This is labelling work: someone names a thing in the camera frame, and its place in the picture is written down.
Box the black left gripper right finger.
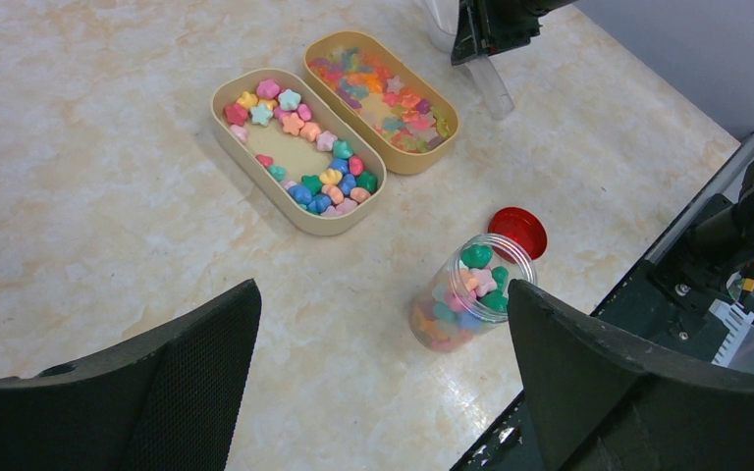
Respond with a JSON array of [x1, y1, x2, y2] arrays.
[[509, 281, 754, 470]]

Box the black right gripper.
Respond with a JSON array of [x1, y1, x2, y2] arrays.
[[450, 0, 575, 66]]

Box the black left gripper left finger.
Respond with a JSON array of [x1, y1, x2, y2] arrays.
[[0, 280, 262, 470]]

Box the clear plastic scoop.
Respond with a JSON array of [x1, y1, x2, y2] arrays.
[[422, 0, 514, 121]]

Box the beige tray translucent candies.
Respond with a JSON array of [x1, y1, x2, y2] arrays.
[[303, 30, 460, 176]]

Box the beige tray opaque candies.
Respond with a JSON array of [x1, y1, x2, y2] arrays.
[[210, 68, 387, 236]]

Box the clear plastic jar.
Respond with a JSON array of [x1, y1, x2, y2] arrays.
[[409, 234, 537, 353]]

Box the red jar lid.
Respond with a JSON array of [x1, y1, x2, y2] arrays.
[[487, 206, 548, 260]]

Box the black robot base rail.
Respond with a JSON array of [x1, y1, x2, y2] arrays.
[[452, 127, 754, 471]]

